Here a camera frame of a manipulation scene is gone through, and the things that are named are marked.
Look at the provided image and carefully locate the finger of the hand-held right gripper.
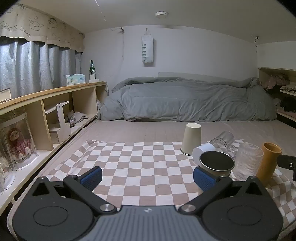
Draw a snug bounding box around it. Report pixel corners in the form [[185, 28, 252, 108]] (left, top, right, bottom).
[[277, 154, 296, 181]]

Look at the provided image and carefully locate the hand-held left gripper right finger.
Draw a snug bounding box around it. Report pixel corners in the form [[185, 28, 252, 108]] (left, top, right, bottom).
[[179, 166, 267, 214]]

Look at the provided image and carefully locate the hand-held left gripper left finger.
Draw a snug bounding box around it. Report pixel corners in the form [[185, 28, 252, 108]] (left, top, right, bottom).
[[30, 166, 117, 213]]

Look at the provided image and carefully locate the black metal cup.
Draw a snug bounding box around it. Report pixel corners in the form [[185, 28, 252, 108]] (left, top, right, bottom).
[[199, 151, 235, 178]]

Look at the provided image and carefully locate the amber wooden cup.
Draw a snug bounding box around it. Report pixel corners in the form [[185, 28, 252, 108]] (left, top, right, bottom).
[[256, 142, 283, 186]]

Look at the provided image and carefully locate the small white cup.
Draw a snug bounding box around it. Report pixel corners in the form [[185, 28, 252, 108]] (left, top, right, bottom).
[[192, 143, 216, 165]]

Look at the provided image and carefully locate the cream plastic cup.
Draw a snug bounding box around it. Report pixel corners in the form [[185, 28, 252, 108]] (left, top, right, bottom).
[[181, 123, 202, 155]]

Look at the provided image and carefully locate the ribbed clear glass cup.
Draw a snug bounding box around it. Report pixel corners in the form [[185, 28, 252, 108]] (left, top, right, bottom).
[[232, 143, 264, 181]]

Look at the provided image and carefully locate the clear smooth glass cup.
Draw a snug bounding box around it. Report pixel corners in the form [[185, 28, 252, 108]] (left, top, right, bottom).
[[209, 131, 237, 159]]

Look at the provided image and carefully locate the checkered cloth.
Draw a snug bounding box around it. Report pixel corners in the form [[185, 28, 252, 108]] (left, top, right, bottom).
[[43, 138, 296, 229]]

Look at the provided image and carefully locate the small wooden stool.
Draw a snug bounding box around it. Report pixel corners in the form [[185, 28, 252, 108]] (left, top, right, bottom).
[[45, 101, 72, 145]]

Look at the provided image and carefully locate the crumpled grey cloth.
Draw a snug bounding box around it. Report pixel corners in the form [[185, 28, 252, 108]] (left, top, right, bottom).
[[64, 110, 89, 127]]

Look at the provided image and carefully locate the grey duvet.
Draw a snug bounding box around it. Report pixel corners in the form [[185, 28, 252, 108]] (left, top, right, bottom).
[[97, 76, 277, 122]]

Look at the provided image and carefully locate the plush doll in clear case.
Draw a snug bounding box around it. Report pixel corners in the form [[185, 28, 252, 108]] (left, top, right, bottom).
[[0, 112, 39, 171]]

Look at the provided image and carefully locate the pile of folded clothes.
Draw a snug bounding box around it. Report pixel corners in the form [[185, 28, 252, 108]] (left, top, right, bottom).
[[264, 72, 296, 112]]

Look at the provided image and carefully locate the long wooden shelf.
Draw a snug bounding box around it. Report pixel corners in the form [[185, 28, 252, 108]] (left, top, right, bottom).
[[0, 81, 108, 210]]

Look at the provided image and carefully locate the clear case with white plush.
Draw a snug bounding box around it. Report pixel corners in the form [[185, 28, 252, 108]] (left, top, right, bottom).
[[0, 148, 16, 194]]

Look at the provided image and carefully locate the tissue box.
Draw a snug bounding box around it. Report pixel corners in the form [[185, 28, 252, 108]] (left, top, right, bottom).
[[64, 74, 86, 86]]

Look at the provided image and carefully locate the beige book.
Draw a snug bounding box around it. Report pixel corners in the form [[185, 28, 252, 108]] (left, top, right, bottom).
[[0, 89, 12, 103]]

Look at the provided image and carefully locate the grey curtain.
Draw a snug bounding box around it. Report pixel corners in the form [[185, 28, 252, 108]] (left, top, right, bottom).
[[0, 37, 83, 99]]

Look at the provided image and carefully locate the white hanging bag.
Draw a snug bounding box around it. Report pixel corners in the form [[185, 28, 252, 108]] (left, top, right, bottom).
[[141, 28, 154, 67]]

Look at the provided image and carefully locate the beige doodled valance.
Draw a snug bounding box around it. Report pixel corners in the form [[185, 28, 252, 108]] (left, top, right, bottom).
[[0, 4, 85, 52]]

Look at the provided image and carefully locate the wooden wall shelf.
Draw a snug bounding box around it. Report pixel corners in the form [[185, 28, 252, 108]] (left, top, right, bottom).
[[257, 67, 296, 127]]

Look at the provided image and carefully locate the white hanging cable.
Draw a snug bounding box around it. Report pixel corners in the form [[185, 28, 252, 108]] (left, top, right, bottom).
[[106, 27, 125, 96]]

